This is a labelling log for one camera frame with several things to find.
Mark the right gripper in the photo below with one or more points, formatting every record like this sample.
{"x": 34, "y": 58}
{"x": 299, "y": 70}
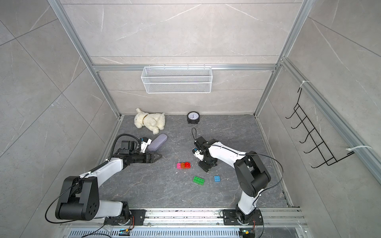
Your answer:
{"x": 205, "y": 167}

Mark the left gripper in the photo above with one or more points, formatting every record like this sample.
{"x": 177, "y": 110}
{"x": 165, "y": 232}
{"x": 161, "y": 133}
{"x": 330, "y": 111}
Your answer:
{"x": 151, "y": 157}

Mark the green long lego brick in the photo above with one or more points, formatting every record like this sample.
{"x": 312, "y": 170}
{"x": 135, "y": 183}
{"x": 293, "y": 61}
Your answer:
{"x": 198, "y": 180}

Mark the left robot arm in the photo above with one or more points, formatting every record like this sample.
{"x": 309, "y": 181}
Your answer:
{"x": 79, "y": 198}

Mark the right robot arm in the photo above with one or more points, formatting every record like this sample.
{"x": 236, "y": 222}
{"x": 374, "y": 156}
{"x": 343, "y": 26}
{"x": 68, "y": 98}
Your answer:
{"x": 253, "y": 177}

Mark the purple glasses case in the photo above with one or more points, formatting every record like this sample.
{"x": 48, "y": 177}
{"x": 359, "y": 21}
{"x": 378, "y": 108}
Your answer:
{"x": 157, "y": 142}

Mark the cream plush dog toy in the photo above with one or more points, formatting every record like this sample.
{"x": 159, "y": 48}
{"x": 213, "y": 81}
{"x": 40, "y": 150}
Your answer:
{"x": 154, "y": 122}

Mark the black round clock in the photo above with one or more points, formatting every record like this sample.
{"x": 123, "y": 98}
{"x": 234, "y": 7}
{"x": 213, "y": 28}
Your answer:
{"x": 193, "y": 118}

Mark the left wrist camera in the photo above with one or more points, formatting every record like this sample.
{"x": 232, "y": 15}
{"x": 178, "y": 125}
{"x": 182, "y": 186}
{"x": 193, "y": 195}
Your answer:
{"x": 144, "y": 143}

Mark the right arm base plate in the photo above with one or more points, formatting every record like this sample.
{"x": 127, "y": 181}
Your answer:
{"x": 233, "y": 217}

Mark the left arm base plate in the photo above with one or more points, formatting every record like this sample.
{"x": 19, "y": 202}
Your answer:
{"x": 132, "y": 217}

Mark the white wire basket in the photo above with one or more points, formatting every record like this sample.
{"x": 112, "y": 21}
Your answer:
{"x": 177, "y": 79}

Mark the aluminium mounting rail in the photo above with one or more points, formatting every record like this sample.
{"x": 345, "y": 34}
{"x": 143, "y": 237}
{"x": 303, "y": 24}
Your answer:
{"x": 196, "y": 223}

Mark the black wall hook rack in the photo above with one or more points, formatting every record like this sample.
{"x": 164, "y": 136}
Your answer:
{"x": 319, "y": 144}

